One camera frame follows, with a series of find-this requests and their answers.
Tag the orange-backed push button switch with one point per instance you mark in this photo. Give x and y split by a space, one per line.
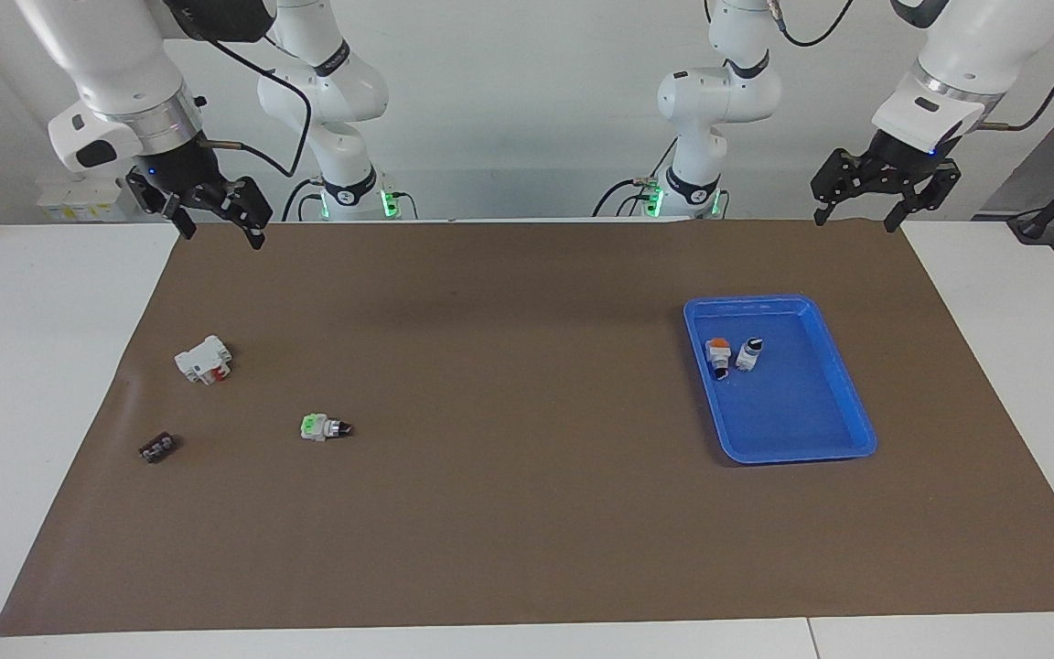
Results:
718 352

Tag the small black terminal block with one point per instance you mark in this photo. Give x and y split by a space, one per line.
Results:
158 448

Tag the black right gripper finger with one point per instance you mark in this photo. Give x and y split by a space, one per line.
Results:
251 206
161 197

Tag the white circuit breaker red lever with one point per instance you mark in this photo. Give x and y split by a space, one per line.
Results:
198 359

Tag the brown table mat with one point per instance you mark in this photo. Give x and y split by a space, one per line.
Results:
509 513

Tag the blue plastic tray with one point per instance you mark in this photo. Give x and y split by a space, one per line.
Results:
792 412

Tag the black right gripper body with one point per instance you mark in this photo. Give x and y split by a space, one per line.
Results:
184 169

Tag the green-backed selector switch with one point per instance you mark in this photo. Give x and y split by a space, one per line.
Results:
317 427

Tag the white box with yellow labels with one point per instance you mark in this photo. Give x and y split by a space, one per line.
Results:
79 197

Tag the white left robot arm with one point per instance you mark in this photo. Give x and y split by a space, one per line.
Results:
975 46

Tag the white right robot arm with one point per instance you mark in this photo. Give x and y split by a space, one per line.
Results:
124 55

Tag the white selector switch black knob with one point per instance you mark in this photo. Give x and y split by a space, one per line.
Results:
747 355

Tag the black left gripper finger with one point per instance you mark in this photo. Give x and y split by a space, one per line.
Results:
843 174
934 183

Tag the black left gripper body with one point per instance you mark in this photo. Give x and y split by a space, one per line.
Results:
902 156

